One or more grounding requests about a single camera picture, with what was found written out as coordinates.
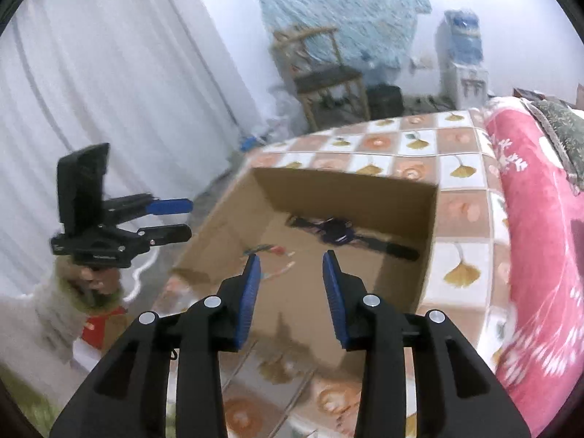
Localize black waste bin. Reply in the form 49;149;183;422
367;84;404;119

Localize white curtain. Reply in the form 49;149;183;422
0;0;274;293

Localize brown cardboard box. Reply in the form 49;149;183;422
171;166;439;324

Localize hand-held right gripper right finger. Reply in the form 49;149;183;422
322;250;532;438

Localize dark blue smart watch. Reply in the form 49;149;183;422
287;216;420;262

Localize white water dispenser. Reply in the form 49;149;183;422
435;23;489;105

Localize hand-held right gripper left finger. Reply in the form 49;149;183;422
49;252;263;438

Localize teal floral hanging cloth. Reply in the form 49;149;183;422
251;0;432;67

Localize wooden chair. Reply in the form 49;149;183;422
273;26;370;132

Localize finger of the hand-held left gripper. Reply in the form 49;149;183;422
104;194;193;217
98;223;192;247

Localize person's left hand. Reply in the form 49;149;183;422
55;259;129;313

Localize pink floral blanket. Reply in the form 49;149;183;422
484;96;584;434

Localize leaf-patterned table cover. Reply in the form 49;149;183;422
150;109;512;438

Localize multicolour bead bracelet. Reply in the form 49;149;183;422
244;243;297;279

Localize green patterned pillow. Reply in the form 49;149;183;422
525;98;584;183

